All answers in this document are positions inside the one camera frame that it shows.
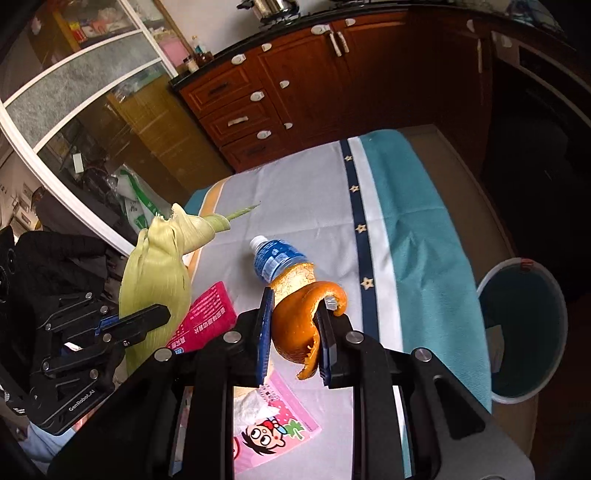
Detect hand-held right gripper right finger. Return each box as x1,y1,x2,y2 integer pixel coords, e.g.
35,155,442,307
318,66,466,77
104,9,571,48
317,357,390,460
315,299,499,480

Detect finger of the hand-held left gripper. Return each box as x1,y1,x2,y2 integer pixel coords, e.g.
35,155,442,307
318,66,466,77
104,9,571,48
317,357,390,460
39,291,122,333
39,304,172,377

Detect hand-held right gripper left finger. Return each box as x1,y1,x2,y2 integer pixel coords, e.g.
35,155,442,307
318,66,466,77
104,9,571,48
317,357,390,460
46,286,278,480

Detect large curled orange peel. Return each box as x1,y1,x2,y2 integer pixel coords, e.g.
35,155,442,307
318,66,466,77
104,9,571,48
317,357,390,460
269,261,350,380

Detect green corn husk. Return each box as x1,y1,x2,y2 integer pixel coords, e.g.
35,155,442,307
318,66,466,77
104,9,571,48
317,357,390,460
117,202,262,379

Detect white round bin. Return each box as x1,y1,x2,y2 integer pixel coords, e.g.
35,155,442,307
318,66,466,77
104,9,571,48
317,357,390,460
475,258,568,404

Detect person's jeans leg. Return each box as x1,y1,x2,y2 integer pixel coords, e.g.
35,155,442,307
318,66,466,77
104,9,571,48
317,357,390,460
21,422,65,462

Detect red paper packet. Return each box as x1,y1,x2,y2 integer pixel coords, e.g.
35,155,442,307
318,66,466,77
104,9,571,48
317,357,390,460
165,281,237,356

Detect crumpled white tissue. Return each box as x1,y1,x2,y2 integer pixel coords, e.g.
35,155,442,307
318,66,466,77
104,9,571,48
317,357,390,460
235,387,278,425

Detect pink cartoon packet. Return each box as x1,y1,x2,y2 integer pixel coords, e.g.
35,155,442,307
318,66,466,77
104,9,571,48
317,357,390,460
178,369,323,476

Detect plastic water bottle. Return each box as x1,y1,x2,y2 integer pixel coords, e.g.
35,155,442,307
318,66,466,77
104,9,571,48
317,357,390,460
249,235,315,284

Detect green white plastic bag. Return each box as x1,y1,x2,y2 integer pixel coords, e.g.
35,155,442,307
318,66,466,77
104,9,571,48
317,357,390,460
113,168,167,232

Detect striped tablecloth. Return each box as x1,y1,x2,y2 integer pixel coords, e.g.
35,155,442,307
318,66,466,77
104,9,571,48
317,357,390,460
182,129,492,480

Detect brown wooden drawer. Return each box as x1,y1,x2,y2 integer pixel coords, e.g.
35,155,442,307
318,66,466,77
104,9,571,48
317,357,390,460
221,127,291,172
199,90,279,141
184,65,254,112

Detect white framed glass sliding door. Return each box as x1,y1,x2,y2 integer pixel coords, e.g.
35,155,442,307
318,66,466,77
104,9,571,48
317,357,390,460
0,0,185,257

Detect pink box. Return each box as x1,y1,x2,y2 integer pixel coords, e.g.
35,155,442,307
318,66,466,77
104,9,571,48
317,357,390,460
154,37,184,70

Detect brown wooden kitchen cabinet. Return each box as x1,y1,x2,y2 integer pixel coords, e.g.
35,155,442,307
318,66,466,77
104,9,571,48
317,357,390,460
168,4,499,174

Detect white cabinet safety latches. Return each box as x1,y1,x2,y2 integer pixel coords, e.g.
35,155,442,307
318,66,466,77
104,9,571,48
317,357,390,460
230,18,513,140

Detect dark kitchen appliance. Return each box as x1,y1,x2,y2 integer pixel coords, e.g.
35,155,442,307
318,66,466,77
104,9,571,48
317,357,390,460
489,30,591,195

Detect steel cooking pot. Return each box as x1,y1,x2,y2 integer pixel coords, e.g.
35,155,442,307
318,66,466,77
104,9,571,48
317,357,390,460
238,0,298,24

